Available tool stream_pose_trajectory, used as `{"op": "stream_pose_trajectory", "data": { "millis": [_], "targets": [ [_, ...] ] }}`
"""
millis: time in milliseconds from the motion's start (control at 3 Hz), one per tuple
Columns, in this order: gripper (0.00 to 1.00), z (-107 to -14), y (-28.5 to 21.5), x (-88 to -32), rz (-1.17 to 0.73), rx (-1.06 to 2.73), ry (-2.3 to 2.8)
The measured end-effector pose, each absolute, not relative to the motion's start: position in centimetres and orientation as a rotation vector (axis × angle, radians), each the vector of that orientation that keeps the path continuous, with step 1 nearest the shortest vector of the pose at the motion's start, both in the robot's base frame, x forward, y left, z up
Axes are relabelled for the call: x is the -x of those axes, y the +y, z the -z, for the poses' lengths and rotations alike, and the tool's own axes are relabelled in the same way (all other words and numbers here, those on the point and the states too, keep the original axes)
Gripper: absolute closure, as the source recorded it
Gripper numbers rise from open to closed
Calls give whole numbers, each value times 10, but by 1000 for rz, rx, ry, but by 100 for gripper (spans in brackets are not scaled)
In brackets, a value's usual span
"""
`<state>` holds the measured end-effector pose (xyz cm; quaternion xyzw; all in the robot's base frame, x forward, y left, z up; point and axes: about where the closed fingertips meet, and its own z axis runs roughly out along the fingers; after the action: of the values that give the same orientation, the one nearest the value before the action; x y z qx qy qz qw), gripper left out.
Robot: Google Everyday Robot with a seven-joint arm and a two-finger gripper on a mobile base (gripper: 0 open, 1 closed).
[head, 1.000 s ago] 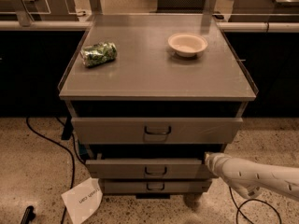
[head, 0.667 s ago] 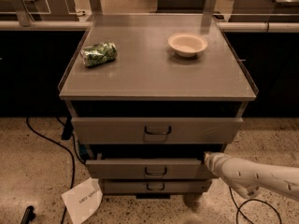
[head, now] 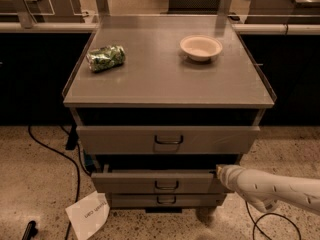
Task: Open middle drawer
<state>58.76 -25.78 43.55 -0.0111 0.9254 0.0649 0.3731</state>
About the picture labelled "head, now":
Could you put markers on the white paper bowl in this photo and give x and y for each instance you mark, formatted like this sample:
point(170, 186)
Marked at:
point(201, 48)

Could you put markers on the crushed green soda can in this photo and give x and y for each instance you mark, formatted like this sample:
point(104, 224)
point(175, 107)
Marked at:
point(105, 58)

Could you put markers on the black object on floor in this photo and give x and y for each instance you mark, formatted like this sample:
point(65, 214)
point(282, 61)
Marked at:
point(30, 231)

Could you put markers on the grey bottom drawer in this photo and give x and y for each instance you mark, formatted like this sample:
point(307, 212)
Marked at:
point(164, 200)

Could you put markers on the grey top drawer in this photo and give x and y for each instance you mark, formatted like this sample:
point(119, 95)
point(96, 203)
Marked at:
point(100, 140)

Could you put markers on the white horizontal rail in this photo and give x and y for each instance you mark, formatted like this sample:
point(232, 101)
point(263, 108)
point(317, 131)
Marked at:
point(247, 29)

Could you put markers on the grey drawer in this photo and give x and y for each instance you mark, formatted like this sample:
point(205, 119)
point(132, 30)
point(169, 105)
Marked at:
point(100, 140)
point(164, 200)
point(165, 181)

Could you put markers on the white paper sign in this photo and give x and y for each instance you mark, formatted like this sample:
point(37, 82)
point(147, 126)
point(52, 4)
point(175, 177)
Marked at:
point(88, 215)

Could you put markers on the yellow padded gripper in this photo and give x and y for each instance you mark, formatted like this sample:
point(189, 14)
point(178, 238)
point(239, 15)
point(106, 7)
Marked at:
point(230, 177)

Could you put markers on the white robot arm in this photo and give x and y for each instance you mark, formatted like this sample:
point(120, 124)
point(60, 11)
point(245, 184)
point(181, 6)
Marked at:
point(264, 190)

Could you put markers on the grey drawer cabinet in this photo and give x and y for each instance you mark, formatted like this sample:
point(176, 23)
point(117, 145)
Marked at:
point(159, 85)

